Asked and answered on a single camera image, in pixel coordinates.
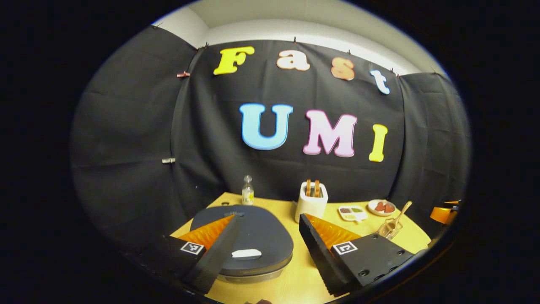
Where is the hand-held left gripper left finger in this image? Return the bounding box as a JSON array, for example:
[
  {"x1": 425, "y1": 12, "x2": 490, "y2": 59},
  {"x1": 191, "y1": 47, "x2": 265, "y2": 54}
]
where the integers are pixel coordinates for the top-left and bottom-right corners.
[{"x1": 141, "y1": 214, "x2": 242, "y2": 295}]

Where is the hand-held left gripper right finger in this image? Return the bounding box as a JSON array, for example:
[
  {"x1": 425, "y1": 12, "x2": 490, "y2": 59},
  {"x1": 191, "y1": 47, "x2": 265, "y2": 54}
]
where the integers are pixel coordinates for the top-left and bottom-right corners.
[{"x1": 299, "y1": 213, "x2": 415, "y2": 297}]

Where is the wooden spoon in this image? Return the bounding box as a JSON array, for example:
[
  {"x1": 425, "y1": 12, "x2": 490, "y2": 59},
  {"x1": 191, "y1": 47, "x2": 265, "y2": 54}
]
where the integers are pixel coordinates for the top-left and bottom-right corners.
[{"x1": 386, "y1": 201, "x2": 413, "y2": 231}]

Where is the black rice cooker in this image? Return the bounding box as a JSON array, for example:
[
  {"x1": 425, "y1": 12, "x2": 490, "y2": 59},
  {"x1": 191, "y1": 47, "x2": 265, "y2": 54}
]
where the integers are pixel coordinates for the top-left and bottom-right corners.
[{"x1": 190, "y1": 204, "x2": 294, "y2": 284}]

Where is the white divided bean dish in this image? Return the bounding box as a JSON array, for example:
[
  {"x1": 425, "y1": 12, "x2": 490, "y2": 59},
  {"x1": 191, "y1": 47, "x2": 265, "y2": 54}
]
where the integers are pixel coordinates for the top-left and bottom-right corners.
[{"x1": 337, "y1": 205, "x2": 368, "y2": 222}]

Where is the white toaster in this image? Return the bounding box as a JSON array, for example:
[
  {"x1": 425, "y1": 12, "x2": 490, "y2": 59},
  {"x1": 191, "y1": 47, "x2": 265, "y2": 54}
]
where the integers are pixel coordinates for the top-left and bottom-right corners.
[{"x1": 294, "y1": 182, "x2": 329, "y2": 223}]

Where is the white round plate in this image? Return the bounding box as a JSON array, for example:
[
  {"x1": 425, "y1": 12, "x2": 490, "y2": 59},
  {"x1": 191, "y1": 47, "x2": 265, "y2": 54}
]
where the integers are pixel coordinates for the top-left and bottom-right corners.
[{"x1": 367, "y1": 199, "x2": 397, "y2": 217}]

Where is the small glass bottle yellow label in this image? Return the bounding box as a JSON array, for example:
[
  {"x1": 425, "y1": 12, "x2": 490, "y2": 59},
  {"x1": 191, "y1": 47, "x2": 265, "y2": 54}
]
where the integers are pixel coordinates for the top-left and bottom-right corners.
[{"x1": 241, "y1": 175, "x2": 254, "y2": 206}]

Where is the black backdrop cloth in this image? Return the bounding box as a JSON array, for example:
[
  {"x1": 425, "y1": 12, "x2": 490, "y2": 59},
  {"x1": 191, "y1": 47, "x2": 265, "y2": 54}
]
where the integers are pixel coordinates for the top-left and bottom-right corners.
[{"x1": 71, "y1": 25, "x2": 471, "y2": 254}]

